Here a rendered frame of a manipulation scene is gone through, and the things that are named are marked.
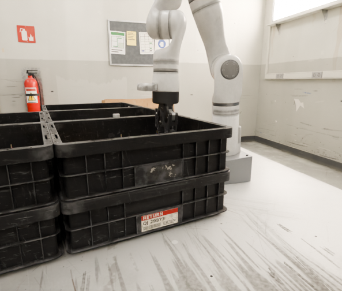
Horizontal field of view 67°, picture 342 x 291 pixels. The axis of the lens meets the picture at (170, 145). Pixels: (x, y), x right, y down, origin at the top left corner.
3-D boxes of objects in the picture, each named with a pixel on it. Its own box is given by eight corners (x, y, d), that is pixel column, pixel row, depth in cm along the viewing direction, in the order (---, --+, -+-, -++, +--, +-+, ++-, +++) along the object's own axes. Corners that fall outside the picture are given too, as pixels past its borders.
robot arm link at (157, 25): (148, 45, 72) (154, 2, 75) (180, 44, 70) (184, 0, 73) (141, 29, 65) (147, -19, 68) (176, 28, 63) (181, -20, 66)
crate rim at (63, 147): (176, 120, 88) (176, 114, 88) (235, 137, 62) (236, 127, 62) (47, 130, 71) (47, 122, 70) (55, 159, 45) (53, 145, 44)
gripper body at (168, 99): (184, 89, 69) (183, 123, 72) (173, 88, 77) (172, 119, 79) (157, 89, 67) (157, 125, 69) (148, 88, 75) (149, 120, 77)
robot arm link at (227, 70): (245, 53, 79) (243, 109, 84) (236, 54, 88) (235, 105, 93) (215, 54, 79) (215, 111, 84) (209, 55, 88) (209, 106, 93)
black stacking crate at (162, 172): (176, 148, 90) (176, 115, 88) (232, 174, 65) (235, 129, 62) (52, 164, 73) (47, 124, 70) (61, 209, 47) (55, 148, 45)
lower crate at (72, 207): (176, 178, 93) (176, 145, 90) (230, 214, 67) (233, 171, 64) (55, 200, 76) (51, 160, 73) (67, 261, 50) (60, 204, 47)
